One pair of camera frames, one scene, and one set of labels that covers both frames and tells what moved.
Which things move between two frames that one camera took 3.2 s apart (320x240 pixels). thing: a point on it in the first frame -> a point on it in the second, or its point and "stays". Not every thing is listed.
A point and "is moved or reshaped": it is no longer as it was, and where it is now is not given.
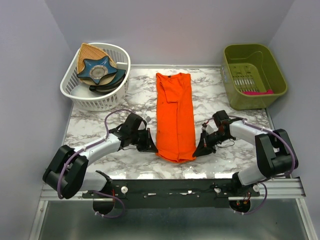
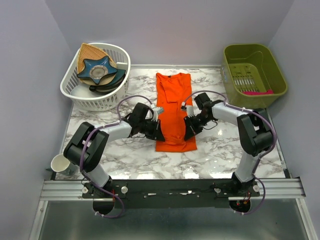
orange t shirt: [175, 140] is moved or reshaped
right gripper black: [202, 149] -> [190, 130]
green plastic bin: [251, 76] stays
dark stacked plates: [118, 79] stays
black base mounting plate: [173, 193] stays
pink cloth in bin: [269, 91] stays
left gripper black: [149, 145] -> [159, 135]
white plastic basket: [73, 88] stays
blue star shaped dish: [97, 70] stays
